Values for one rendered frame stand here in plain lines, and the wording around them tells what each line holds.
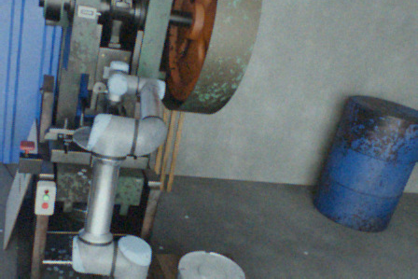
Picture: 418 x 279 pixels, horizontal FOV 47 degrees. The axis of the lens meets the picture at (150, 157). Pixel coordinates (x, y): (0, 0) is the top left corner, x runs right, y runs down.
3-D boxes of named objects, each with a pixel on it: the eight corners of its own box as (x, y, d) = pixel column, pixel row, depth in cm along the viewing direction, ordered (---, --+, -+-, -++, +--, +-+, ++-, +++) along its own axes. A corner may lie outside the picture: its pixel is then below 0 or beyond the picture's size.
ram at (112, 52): (123, 116, 213) (134, 50, 202) (90, 112, 209) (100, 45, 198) (118, 104, 229) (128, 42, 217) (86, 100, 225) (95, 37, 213)
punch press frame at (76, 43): (131, 267, 235) (189, -18, 183) (42, 265, 223) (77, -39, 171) (109, 189, 305) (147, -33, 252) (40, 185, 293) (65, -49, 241)
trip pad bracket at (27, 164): (38, 198, 207) (43, 157, 200) (15, 197, 205) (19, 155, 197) (38, 191, 212) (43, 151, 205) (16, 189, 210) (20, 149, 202)
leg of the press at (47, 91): (40, 301, 224) (61, 122, 189) (14, 301, 220) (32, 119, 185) (38, 202, 305) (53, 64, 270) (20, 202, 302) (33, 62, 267)
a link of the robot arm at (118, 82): (138, 79, 179) (137, 73, 189) (108, 75, 178) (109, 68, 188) (134, 99, 182) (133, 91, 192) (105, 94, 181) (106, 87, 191)
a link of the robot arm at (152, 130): (174, 136, 146) (166, 73, 187) (139, 131, 145) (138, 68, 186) (166, 166, 153) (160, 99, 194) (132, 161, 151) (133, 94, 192)
